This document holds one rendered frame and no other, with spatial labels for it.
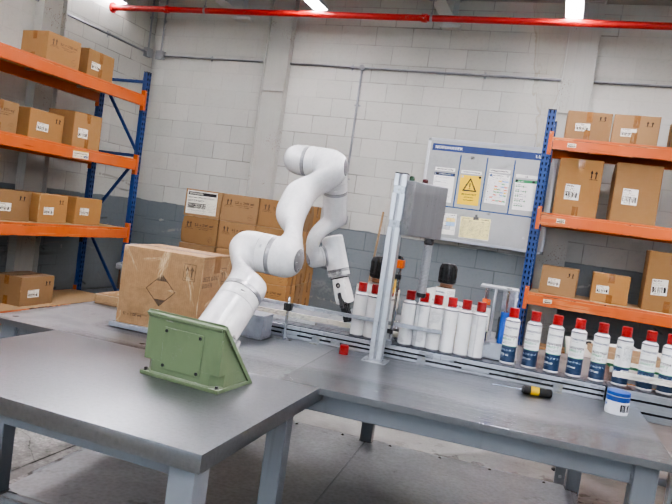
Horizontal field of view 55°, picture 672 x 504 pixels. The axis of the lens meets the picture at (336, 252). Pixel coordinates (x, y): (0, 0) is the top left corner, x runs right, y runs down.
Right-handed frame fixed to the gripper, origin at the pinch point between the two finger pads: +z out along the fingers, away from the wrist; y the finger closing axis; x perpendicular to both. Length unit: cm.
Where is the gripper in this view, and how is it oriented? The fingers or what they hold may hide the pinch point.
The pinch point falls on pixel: (347, 316)
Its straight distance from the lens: 250.1
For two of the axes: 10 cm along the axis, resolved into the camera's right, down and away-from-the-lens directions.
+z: 1.9, 9.8, -0.3
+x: -9.4, 1.9, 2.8
